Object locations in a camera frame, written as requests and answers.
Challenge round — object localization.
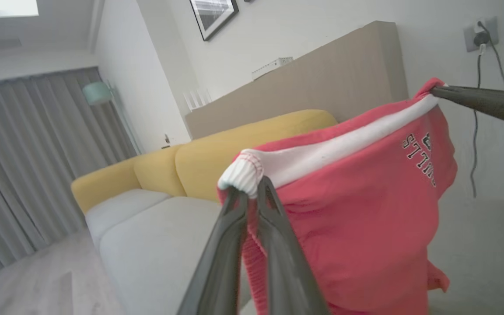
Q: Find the beige wooden partition panel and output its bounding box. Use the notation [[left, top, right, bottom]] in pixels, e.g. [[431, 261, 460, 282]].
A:
[[185, 21, 409, 140]]

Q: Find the grey pleated curtain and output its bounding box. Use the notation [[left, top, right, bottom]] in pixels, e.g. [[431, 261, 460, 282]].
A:
[[0, 66, 140, 285]]

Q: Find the black framed wall picture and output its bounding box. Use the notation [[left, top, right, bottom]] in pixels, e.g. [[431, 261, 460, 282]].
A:
[[189, 0, 239, 42]]

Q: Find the red Bulls basketball jersey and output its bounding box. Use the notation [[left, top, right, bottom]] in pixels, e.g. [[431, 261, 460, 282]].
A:
[[217, 78, 458, 315]]

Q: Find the white ribbed rack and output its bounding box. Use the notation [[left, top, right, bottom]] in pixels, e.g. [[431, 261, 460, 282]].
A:
[[183, 87, 212, 112]]

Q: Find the black power cable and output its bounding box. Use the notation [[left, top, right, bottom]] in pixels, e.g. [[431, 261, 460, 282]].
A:
[[470, 47, 485, 198]]

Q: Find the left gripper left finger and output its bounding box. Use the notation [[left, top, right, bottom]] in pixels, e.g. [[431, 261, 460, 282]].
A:
[[177, 186, 250, 315]]

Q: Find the grey wall socket plate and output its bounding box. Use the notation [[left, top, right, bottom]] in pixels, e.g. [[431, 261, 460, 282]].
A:
[[463, 17, 499, 53]]

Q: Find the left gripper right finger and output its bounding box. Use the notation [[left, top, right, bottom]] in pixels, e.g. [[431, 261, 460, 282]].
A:
[[256, 176, 329, 315]]

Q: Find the white router box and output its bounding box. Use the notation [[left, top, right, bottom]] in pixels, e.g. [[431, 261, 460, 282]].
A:
[[252, 57, 294, 82]]

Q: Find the bright ceiling light panel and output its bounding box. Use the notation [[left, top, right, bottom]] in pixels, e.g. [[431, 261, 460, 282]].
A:
[[0, 0, 39, 19]]

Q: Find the large grey sofa seat cushion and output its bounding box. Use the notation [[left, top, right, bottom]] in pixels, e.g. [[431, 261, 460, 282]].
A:
[[99, 196, 504, 315]]

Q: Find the mint green floor lamp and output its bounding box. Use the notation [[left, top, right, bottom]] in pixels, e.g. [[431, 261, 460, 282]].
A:
[[81, 80, 144, 154]]

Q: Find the small grey sofa seat cushion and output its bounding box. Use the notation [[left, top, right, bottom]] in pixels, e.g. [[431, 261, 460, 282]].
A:
[[85, 188, 174, 245]]

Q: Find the black power plug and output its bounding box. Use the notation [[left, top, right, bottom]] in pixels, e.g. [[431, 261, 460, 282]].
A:
[[473, 31, 491, 49]]

